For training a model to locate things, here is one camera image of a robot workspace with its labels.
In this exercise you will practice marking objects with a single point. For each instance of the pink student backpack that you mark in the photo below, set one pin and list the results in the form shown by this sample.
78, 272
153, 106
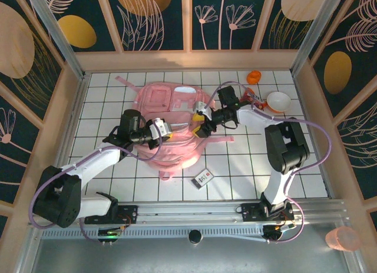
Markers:
176, 155

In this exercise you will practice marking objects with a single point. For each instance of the small black white card box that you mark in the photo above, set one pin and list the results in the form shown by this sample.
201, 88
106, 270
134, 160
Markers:
202, 178

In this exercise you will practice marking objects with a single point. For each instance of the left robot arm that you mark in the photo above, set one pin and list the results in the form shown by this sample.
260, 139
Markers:
97, 161

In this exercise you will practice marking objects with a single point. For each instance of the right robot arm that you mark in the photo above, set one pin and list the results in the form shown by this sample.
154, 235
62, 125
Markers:
250, 115

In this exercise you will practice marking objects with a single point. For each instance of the Fox's fruit candy bag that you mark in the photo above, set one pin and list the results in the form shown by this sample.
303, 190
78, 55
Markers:
253, 101

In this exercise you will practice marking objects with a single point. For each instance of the crumpled orange cup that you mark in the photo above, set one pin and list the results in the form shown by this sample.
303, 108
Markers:
254, 77

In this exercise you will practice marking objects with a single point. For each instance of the orange and white bowl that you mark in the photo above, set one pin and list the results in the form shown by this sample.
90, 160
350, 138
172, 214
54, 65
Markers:
279, 101

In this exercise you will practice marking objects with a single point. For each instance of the black round knob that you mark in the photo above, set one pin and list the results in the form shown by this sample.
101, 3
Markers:
195, 236

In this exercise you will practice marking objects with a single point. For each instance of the small circuit board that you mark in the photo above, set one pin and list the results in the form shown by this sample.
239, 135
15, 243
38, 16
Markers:
275, 233
110, 234

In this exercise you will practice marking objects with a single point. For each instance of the pink translucent cup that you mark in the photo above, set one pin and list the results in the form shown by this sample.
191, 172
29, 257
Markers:
341, 238

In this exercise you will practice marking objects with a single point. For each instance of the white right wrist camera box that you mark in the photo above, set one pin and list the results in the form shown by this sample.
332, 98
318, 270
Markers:
201, 106

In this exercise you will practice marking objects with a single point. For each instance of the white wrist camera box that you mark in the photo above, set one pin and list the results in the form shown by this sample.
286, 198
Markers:
161, 126
201, 106

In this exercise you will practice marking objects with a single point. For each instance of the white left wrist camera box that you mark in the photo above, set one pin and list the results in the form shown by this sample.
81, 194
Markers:
161, 126

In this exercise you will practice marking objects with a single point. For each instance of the aluminium mounting rail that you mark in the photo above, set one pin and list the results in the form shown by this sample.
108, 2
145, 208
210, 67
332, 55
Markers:
188, 211

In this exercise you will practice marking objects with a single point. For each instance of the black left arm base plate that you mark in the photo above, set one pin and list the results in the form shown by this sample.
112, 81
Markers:
129, 214

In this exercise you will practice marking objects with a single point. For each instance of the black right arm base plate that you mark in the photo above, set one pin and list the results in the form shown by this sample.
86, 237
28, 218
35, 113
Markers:
250, 211

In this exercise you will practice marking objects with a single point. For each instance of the dark floral wall panel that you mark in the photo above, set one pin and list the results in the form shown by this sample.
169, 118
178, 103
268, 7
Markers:
282, 20
147, 26
88, 8
224, 20

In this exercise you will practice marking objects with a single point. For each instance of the aluminium frame post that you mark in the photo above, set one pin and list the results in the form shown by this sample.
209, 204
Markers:
59, 40
318, 34

